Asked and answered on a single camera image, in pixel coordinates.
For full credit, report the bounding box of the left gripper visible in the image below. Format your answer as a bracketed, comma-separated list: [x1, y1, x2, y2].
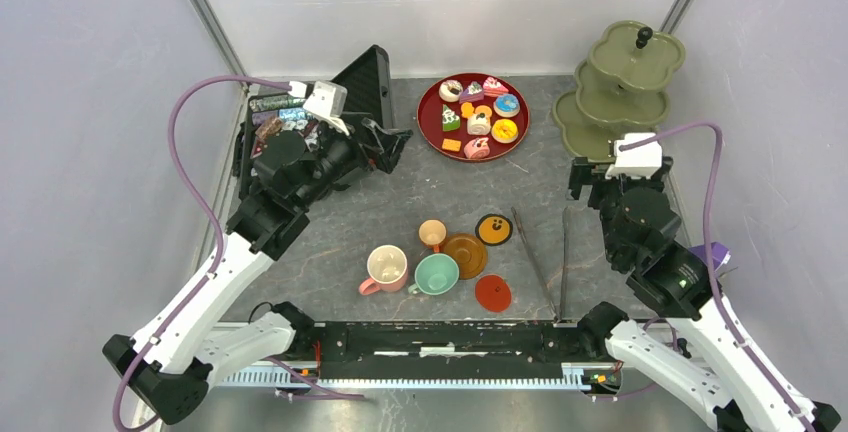
[295, 111, 412, 209]

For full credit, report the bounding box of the pink roll cake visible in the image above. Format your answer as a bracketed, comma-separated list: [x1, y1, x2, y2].
[463, 136, 491, 160]

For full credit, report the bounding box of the white roll cake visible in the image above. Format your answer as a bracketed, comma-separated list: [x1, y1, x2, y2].
[466, 113, 491, 136]

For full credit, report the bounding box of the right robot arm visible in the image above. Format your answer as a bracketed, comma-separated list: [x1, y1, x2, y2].
[568, 157, 841, 431]

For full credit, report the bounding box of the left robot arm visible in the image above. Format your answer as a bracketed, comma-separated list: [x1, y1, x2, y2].
[103, 113, 412, 425]

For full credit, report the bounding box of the orange square cracker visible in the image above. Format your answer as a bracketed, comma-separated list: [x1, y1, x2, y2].
[441, 138, 463, 152]

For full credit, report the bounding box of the black open case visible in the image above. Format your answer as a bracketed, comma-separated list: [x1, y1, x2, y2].
[231, 44, 395, 199]

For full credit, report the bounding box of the white chocolate donut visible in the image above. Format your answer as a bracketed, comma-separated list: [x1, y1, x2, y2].
[438, 79, 464, 103]

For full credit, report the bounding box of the orange bear cookie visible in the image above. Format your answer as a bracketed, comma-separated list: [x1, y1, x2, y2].
[460, 102, 477, 120]

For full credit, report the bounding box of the red round tray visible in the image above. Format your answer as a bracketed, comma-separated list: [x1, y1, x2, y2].
[417, 72, 531, 163]

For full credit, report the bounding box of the small orange cup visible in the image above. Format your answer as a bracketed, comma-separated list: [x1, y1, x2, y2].
[418, 219, 447, 253]

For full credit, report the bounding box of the yellow frosted donut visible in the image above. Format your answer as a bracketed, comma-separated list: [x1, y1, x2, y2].
[490, 118, 520, 144]

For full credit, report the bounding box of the green three-tier stand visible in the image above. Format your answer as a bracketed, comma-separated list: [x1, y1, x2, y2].
[552, 20, 686, 163]

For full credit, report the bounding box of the purple triangle cake slice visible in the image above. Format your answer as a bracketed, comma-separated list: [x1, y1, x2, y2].
[459, 81, 485, 103]

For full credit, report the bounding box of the round orange cookie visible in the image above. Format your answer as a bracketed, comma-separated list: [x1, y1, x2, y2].
[474, 105, 493, 118]

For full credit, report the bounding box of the orange smiley coaster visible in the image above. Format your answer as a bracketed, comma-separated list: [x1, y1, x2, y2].
[475, 213, 513, 246]

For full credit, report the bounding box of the blue frosted donut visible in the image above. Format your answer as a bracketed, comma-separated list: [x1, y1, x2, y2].
[493, 94, 521, 118]

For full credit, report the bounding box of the pink mug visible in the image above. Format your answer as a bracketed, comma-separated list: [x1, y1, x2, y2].
[358, 245, 409, 296]

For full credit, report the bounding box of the pink strawberry cake slice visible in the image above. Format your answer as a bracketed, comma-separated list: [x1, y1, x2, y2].
[482, 76, 510, 98]

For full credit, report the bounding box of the brown saucer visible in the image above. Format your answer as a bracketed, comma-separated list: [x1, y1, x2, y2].
[441, 233, 488, 280]

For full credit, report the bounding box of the mint green cup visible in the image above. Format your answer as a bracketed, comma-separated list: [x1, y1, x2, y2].
[407, 253, 459, 296]

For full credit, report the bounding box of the red round coaster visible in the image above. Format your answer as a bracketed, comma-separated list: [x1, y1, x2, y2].
[474, 274, 512, 313]

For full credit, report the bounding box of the purple plastic holder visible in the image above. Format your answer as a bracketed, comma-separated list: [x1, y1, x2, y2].
[688, 241, 731, 279]

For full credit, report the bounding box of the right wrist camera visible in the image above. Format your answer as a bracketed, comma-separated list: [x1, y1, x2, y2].
[605, 132, 663, 180]

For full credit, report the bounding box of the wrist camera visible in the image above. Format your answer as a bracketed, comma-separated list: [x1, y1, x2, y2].
[605, 132, 663, 180]
[303, 81, 350, 136]

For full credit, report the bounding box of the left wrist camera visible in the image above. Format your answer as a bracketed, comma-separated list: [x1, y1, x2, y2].
[303, 81, 350, 136]

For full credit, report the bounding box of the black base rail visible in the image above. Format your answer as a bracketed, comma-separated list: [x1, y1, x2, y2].
[270, 302, 621, 385]

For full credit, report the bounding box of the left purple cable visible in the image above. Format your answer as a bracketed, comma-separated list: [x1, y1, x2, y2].
[111, 75, 367, 432]

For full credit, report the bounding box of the purple cable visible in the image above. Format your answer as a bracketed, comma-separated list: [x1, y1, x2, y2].
[111, 75, 367, 432]
[589, 121, 816, 432]

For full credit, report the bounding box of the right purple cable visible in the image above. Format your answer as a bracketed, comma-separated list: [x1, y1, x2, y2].
[589, 121, 816, 432]

